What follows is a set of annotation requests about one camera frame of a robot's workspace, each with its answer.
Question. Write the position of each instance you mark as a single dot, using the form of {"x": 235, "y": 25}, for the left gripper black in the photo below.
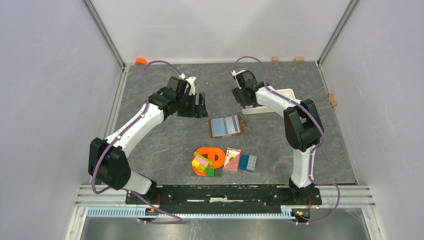
{"x": 200, "y": 110}

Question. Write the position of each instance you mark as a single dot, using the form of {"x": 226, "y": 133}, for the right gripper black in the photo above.
{"x": 237, "y": 93}

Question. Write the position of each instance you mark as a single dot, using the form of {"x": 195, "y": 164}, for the white plastic tray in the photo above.
{"x": 273, "y": 101}

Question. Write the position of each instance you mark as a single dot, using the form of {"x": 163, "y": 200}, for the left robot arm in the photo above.
{"x": 108, "y": 158}

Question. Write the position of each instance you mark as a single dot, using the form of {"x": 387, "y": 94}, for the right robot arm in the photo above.
{"x": 302, "y": 124}

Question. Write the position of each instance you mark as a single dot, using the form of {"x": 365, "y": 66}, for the playing card box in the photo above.
{"x": 232, "y": 159}

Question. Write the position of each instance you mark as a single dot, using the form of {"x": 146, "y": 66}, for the orange plastic loop toy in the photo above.
{"x": 215, "y": 154}

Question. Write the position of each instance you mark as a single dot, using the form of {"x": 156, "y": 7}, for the pink yellow brick stack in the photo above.
{"x": 200, "y": 162}

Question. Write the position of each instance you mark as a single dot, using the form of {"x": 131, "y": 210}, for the green building brick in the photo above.
{"x": 210, "y": 172}

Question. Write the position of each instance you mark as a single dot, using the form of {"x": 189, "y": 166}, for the dark grey building brick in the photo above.
{"x": 218, "y": 172}

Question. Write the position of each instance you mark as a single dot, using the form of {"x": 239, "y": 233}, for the blue building brick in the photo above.
{"x": 243, "y": 162}

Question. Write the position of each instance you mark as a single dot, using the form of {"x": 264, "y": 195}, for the orange round cap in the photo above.
{"x": 140, "y": 61}

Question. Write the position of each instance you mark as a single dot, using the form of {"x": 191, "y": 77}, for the wooden curved piece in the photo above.
{"x": 332, "y": 99}

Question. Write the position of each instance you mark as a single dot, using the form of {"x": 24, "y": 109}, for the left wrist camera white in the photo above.
{"x": 190, "y": 88}

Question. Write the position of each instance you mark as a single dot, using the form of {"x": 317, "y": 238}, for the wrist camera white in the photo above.
{"x": 238, "y": 77}
{"x": 190, "y": 88}

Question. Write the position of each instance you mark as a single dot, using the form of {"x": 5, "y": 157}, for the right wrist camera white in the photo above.
{"x": 238, "y": 77}

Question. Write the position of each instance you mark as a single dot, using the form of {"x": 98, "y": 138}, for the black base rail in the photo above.
{"x": 231, "y": 198}

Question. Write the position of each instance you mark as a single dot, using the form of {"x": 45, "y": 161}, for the white cable comb strip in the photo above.
{"x": 143, "y": 213}

